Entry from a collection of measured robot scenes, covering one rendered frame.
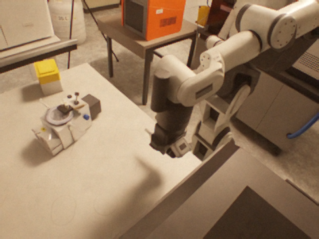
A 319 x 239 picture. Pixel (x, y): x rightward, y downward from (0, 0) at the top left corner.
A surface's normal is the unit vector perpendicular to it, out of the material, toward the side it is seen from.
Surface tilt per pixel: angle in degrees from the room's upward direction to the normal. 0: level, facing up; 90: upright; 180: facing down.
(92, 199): 0
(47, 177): 0
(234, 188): 0
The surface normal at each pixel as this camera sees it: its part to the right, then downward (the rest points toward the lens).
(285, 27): 0.47, 0.58
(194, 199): 0.11, -0.70
